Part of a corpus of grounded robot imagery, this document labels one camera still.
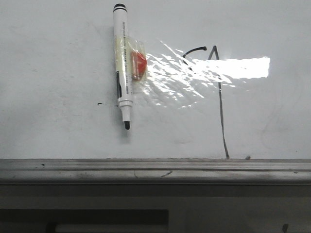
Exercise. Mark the red round magnet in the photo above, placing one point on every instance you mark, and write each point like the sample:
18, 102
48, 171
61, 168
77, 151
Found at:
131, 52

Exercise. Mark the white black-tip whiteboard marker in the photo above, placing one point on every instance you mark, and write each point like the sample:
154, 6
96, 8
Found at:
124, 79

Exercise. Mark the white whiteboard surface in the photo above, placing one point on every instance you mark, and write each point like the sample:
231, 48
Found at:
225, 79

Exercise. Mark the grey metal whiteboard frame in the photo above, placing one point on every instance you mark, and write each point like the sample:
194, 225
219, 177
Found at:
155, 171

